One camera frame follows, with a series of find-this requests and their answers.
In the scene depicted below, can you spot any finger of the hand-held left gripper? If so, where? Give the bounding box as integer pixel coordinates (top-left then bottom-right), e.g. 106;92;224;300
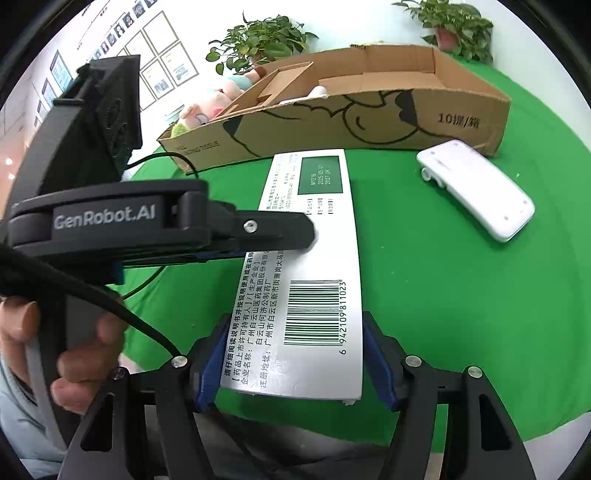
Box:
210;200;318;259

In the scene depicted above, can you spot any small potted green plant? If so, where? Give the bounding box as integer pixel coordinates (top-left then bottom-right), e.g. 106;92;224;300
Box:
392;0;495;64

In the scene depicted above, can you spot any white plastic device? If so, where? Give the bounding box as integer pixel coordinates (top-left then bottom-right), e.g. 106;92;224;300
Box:
416;139;536;243

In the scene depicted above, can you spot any person's left hand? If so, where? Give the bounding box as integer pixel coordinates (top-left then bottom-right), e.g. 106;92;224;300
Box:
0;295;131;403

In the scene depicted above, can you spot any large potted green plant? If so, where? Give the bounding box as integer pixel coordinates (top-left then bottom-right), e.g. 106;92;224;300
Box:
205;11;319;75

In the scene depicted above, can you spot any pink pig plush toy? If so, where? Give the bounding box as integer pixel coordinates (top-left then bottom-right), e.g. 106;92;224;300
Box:
171;65;328;137

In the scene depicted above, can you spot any green tablecloth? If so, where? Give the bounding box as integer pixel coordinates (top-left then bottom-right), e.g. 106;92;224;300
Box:
104;58;591;446

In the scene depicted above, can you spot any person's left forearm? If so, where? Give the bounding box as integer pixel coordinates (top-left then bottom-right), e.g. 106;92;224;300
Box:
0;355;70;474

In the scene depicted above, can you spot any white medicine box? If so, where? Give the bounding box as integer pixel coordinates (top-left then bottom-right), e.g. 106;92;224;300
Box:
219;148;363;402

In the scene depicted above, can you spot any grey strap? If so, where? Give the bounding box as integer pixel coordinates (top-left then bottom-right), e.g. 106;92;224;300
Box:
22;336;68;452

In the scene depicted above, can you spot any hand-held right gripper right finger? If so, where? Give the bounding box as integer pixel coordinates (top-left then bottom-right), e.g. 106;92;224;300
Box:
362;310;539;480

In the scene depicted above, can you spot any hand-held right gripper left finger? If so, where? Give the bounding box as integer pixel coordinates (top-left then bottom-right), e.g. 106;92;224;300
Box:
58;313;232;480

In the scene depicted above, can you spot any wall of framed certificates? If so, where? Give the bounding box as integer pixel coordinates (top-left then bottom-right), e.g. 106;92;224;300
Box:
28;0;199;134

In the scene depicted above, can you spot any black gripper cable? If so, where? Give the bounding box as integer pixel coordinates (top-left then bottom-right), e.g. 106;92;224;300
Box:
0;244;185;361

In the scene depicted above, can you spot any large cardboard box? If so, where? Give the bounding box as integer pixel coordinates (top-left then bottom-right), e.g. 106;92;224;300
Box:
157;44;512;175

